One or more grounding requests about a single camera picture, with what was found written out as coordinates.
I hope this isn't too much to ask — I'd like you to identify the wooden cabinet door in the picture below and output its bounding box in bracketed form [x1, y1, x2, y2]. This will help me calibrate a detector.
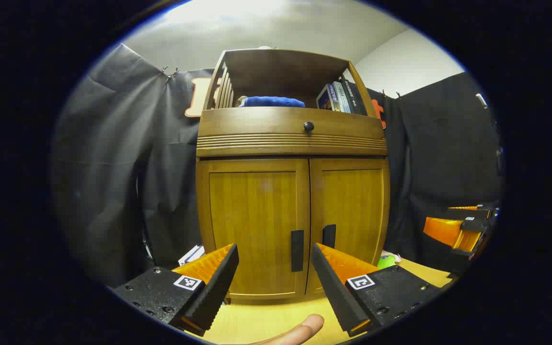
[305, 157, 391, 295]
[196, 158, 311, 300]

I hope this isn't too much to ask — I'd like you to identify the black book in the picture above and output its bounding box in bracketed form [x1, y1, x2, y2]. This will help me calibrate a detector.
[341, 79, 368, 115]

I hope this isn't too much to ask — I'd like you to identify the grey book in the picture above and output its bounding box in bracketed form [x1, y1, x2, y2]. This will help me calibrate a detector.
[332, 81, 352, 114]

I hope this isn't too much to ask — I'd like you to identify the blue folded towel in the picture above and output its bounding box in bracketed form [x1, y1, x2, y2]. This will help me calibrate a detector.
[239, 96, 306, 108]

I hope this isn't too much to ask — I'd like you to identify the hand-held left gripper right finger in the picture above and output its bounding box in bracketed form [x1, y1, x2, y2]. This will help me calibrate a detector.
[310, 242, 444, 337]

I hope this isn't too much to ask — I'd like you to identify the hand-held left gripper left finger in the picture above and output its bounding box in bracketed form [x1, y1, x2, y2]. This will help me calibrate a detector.
[112, 243, 240, 337]

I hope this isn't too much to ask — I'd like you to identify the blue book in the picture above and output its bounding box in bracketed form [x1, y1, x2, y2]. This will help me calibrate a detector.
[316, 84, 339, 112]

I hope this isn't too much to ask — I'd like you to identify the white and blue box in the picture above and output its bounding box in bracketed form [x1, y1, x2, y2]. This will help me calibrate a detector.
[178, 244, 206, 266]

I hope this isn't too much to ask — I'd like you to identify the wooden double-door shoe cabinet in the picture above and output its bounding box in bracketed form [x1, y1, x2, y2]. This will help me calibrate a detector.
[195, 48, 391, 301]

